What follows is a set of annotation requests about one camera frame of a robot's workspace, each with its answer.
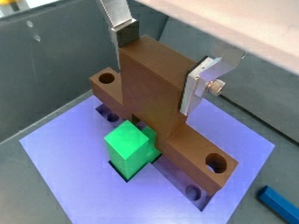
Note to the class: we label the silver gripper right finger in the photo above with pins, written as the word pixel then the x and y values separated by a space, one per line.
pixel 202 77

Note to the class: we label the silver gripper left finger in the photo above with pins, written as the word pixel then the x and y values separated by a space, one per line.
pixel 121 24

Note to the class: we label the brown T-shaped block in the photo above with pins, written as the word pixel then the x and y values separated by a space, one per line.
pixel 144 91

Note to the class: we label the green U-shaped block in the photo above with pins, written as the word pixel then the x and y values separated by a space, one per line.
pixel 130 148

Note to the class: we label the purple base block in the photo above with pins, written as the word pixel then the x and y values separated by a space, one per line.
pixel 68 153

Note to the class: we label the blue peg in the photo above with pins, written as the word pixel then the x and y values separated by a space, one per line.
pixel 279 204

